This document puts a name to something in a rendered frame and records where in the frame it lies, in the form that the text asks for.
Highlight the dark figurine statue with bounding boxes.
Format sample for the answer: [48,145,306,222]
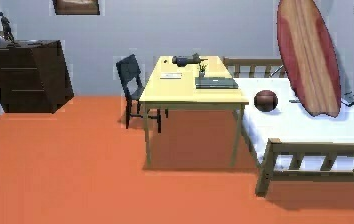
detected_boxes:
[0,11,15,43]

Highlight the wooden bed with white mattress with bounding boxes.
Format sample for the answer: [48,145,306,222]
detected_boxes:
[222,56,354,198]

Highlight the white paper sheet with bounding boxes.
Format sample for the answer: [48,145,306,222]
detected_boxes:
[159,71,183,80]

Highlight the brown framed picture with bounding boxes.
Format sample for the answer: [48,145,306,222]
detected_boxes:
[52,0,101,16]

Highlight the dark brown chest of drawers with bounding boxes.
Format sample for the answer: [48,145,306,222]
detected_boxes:
[0,39,75,115]

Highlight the dark grey desk lamp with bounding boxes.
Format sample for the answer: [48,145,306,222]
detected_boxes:
[171,52,209,68]

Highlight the red and wood surfboard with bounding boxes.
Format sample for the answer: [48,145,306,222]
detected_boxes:
[276,0,342,118]

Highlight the black chair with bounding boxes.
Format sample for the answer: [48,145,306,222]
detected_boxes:
[115,53,169,134]

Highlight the pale yellow wooden table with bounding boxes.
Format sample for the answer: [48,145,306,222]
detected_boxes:
[138,55,250,169]

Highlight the small green potted plant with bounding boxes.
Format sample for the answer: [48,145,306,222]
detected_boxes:
[198,62,208,79]

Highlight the grey closed laptop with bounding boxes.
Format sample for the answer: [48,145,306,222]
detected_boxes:
[194,76,239,90]

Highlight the brown basketball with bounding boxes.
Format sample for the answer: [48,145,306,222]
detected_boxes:
[253,89,279,113]

